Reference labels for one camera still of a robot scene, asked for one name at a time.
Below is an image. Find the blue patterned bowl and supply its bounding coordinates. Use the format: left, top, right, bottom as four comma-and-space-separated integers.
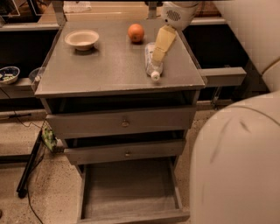
0, 66, 20, 85

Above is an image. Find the bottom grey drawer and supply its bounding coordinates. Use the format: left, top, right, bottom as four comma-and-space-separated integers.
77, 157, 190, 224

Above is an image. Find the clear plastic container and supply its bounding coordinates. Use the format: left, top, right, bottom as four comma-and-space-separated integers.
28, 67, 45, 82

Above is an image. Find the blue plastic bottle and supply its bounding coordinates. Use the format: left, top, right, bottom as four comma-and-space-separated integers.
144, 42, 163, 81

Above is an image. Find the black floor stand leg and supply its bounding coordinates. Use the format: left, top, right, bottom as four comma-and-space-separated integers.
17, 131, 42, 199

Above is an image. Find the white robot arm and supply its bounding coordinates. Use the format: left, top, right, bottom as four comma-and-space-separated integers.
190, 0, 280, 224

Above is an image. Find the grey drawer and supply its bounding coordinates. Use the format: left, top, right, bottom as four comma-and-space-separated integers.
77, 157, 190, 224
46, 106, 196, 139
65, 139, 186, 165

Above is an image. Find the cream paper bowl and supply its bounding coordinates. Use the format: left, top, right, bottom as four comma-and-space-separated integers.
65, 30, 99, 51

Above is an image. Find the black cable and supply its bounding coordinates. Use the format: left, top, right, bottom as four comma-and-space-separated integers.
0, 87, 47, 224

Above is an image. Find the grey side shelf beam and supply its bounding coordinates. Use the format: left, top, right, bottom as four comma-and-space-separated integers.
199, 67, 247, 88

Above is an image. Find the top grey drawer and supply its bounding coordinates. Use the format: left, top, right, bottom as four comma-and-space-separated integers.
46, 106, 196, 139

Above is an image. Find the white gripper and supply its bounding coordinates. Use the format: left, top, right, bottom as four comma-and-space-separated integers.
151, 1, 199, 67

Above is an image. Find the orange fruit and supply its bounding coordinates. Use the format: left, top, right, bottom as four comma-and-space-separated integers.
128, 24, 144, 43

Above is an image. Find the white cloth on back table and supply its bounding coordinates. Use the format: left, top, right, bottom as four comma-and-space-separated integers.
63, 1, 91, 13

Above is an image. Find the green power strip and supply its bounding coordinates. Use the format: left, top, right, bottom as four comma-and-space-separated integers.
42, 127, 57, 152

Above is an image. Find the middle grey drawer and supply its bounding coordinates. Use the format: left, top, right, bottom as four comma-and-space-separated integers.
65, 139, 186, 165

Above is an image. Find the grey drawer cabinet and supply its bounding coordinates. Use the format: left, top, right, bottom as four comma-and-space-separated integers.
33, 18, 206, 176

